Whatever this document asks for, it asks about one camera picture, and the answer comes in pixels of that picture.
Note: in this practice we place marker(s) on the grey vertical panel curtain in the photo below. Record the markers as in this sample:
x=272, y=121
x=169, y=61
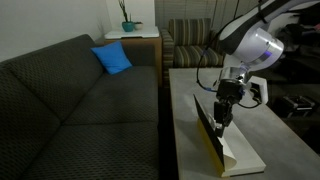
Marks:
x=230, y=8

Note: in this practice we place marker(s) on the blue square cushion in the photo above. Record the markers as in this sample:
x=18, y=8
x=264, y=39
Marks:
x=111, y=57

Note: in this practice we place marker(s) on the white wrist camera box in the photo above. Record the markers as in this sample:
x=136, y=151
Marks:
x=259, y=89

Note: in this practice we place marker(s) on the teal pot with green plant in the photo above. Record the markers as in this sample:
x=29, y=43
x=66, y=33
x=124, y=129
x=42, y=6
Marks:
x=127, y=26

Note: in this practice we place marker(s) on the black book with yellow spine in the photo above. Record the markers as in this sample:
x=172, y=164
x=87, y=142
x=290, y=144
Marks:
x=246, y=150

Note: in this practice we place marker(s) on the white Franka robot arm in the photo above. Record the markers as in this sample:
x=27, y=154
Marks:
x=260, y=40

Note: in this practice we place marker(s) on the black box on floor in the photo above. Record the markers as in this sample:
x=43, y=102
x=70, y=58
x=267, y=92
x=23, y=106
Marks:
x=295, y=106

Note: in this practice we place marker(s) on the white board on side table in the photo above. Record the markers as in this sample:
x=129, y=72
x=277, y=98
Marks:
x=133, y=34

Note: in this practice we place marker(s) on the grey window blinds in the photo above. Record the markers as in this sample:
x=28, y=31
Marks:
x=186, y=9

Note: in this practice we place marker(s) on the wooden side table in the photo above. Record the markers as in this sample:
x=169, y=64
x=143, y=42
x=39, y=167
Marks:
x=143, y=50

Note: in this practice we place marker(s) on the striped armchair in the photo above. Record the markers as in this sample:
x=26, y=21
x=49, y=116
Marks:
x=190, y=43

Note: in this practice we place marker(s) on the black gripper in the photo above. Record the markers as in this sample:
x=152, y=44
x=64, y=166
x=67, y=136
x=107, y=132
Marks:
x=230, y=90

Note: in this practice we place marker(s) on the small white pot with stem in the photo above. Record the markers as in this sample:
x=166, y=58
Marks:
x=138, y=25

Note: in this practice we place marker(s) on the dark grey fabric sofa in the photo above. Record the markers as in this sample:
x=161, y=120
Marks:
x=83, y=116

